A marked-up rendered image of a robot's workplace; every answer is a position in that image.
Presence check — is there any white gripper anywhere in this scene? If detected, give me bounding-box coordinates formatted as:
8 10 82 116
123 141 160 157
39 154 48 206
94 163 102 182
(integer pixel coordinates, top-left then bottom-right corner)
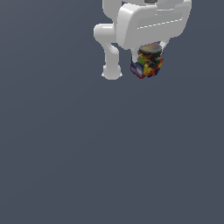
115 0 193 67

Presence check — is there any colourful jar with black lid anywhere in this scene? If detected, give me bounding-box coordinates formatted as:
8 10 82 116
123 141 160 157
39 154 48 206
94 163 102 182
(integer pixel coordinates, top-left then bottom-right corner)
129 43 165 80

